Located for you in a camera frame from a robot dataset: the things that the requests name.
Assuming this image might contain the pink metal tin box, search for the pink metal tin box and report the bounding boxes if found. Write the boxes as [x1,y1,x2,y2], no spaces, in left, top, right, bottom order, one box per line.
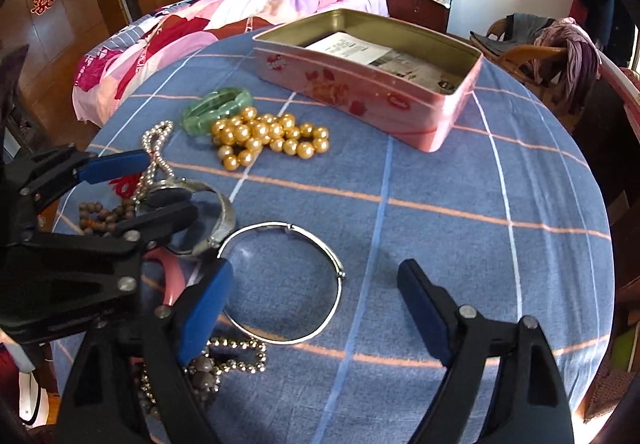
[254,8,483,152]

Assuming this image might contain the green jade bracelet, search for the green jade bracelet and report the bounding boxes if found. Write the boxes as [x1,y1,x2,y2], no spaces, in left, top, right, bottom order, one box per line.
[180,86,254,138]

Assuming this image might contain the gold pearl bead necklace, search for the gold pearl bead necklace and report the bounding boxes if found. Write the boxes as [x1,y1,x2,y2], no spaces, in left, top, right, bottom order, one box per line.
[209,105,331,172]

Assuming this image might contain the purple striped scarf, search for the purple striped scarf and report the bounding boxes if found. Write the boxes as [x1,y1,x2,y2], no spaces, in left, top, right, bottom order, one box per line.
[532,17,601,115]

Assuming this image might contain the red knot coin charm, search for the red knot coin charm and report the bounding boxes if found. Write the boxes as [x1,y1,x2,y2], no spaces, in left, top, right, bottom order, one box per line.
[108,173,142,200]

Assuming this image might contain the wicker chair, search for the wicker chair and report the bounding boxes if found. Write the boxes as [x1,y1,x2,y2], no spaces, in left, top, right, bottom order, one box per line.
[470,42,566,100]

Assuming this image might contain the bed with patchwork quilt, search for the bed with patchwork quilt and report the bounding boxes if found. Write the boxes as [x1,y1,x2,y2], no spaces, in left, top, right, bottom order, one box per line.
[72,0,388,126]

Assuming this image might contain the dark hanging jacket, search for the dark hanging jacket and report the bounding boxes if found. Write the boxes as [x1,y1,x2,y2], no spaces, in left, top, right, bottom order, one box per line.
[570,0,628,65]

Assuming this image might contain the blue plaid tablecloth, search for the blue plaid tablecloth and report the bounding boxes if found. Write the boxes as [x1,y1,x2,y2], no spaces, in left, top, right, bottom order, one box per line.
[90,34,614,443]

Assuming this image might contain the small metal bead chain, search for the small metal bead chain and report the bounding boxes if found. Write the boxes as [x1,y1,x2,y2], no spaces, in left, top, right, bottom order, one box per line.
[134,336,269,420]

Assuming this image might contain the grey clothing on chair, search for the grey clothing on chair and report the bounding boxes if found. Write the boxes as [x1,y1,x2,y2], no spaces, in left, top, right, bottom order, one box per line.
[470,13,554,57]

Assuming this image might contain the pink bangle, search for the pink bangle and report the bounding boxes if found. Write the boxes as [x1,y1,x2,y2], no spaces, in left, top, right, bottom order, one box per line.
[144,248,186,306]

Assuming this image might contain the brown wooden bead bracelet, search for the brown wooden bead bracelet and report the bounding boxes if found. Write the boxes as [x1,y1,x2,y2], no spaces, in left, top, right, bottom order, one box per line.
[77,197,139,237]

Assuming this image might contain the wooden nightstand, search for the wooden nightstand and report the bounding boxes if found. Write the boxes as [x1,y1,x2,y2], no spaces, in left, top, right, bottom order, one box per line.
[386,0,449,34]

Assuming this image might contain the silver bangle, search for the silver bangle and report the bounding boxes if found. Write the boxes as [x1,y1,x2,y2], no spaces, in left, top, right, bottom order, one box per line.
[219,221,346,346]

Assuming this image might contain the white pearl necklace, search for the white pearl necklace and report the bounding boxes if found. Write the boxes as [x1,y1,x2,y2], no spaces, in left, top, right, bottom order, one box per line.
[130,119,177,205]

